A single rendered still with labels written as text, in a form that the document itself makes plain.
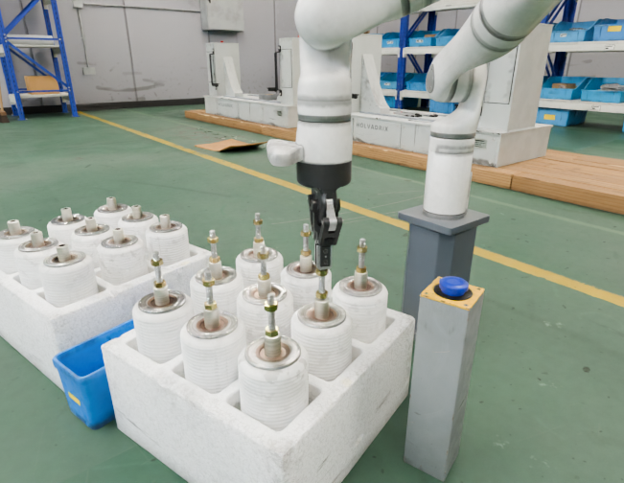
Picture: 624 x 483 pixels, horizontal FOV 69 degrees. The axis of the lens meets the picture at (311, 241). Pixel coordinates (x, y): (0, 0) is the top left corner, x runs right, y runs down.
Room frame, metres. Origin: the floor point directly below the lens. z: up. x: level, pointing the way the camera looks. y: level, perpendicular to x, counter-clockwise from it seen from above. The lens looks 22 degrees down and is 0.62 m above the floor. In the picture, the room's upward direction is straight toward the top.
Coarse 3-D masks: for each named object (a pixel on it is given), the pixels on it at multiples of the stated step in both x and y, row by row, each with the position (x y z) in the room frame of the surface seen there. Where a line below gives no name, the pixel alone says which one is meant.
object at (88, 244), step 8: (112, 232) 0.99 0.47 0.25; (72, 240) 0.95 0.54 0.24; (80, 240) 0.94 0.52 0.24; (88, 240) 0.94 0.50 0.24; (96, 240) 0.94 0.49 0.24; (80, 248) 0.94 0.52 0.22; (88, 248) 0.94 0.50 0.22; (96, 248) 0.94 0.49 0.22; (96, 256) 0.94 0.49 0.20; (96, 264) 0.94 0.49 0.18
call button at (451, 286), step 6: (450, 276) 0.58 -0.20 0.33; (444, 282) 0.56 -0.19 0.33; (450, 282) 0.56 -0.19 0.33; (456, 282) 0.56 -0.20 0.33; (462, 282) 0.56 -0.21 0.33; (444, 288) 0.55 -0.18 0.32; (450, 288) 0.55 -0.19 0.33; (456, 288) 0.55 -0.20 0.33; (462, 288) 0.55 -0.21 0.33; (468, 288) 0.56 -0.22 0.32; (450, 294) 0.55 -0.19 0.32; (456, 294) 0.55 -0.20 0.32; (462, 294) 0.55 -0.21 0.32
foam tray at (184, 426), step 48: (384, 336) 0.65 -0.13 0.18; (144, 384) 0.56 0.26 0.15; (192, 384) 0.53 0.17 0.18; (336, 384) 0.53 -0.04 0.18; (384, 384) 0.63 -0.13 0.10; (144, 432) 0.58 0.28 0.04; (192, 432) 0.50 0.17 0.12; (240, 432) 0.44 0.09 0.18; (288, 432) 0.44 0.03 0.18; (336, 432) 0.50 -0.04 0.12; (192, 480) 0.51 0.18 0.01; (240, 480) 0.45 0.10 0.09; (288, 480) 0.41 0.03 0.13; (336, 480) 0.50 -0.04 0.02
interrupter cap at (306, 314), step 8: (312, 304) 0.64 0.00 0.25; (304, 312) 0.61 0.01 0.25; (312, 312) 0.61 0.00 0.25; (336, 312) 0.61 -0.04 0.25; (344, 312) 0.61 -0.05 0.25; (304, 320) 0.59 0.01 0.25; (312, 320) 0.59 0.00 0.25; (320, 320) 0.59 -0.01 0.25; (328, 320) 0.59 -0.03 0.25; (336, 320) 0.59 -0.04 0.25; (344, 320) 0.59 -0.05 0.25; (320, 328) 0.57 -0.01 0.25; (328, 328) 0.57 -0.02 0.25
